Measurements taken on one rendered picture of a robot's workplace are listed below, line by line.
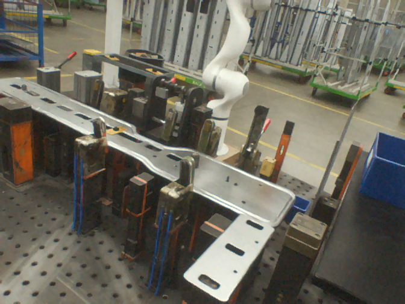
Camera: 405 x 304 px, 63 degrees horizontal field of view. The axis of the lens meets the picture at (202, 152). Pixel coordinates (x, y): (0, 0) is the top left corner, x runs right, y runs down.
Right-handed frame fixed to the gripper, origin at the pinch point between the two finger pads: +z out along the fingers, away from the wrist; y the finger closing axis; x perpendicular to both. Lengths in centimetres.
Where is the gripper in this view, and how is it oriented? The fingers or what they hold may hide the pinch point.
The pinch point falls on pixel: (197, 9)
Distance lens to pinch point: 128.9
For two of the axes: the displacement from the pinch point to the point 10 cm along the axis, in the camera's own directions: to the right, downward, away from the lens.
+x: 8.5, 3.6, -4.0
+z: -1.8, 8.9, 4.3
